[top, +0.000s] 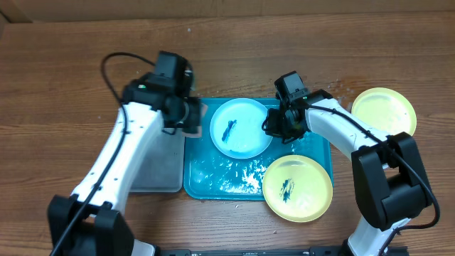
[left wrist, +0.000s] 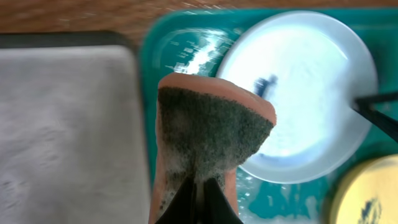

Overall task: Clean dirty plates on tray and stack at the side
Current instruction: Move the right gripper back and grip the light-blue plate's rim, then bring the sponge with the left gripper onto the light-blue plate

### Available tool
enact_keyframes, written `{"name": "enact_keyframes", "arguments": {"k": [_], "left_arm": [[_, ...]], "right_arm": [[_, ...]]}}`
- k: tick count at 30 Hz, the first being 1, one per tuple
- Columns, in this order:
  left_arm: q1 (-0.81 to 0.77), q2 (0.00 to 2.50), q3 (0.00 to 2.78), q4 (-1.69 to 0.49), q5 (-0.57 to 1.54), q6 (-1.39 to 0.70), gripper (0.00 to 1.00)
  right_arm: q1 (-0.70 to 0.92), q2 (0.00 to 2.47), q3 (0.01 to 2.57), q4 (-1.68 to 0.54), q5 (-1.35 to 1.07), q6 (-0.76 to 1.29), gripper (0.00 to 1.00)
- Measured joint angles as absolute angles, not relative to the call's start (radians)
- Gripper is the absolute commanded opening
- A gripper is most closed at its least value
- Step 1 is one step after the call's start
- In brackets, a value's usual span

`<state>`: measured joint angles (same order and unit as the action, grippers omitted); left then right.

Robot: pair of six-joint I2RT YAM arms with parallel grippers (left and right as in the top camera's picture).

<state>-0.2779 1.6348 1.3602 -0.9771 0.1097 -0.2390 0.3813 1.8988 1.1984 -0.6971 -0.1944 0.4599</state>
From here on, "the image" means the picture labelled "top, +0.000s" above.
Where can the black tray with soapy water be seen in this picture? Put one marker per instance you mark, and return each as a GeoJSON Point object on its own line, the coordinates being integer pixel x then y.
{"type": "Point", "coordinates": [162, 168]}

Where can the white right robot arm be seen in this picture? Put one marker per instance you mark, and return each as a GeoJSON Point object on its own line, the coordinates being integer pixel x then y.
{"type": "Point", "coordinates": [392, 190]}

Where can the pink and green sponge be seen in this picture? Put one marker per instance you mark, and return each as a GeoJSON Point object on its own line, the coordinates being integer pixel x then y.
{"type": "Point", "coordinates": [192, 126]}

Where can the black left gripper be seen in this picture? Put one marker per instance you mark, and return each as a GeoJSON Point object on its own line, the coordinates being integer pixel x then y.
{"type": "Point", "coordinates": [172, 126]}

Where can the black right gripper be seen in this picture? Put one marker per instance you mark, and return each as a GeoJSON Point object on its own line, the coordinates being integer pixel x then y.
{"type": "Point", "coordinates": [276, 125]}

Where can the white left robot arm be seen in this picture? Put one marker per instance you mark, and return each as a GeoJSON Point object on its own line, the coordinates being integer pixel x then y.
{"type": "Point", "coordinates": [91, 221]}

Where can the light blue plate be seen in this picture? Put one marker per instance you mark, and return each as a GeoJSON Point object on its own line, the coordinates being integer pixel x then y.
{"type": "Point", "coordinates": [236, 128]}

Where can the teal plastic tray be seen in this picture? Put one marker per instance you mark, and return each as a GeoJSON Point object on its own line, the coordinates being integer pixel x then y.
{"type": "Point", "coordinates": [211, 175]}

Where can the yellow plate with blue stain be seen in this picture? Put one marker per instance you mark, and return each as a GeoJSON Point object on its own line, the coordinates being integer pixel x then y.
{"type": "Point", "coordinates": [386, 110]}

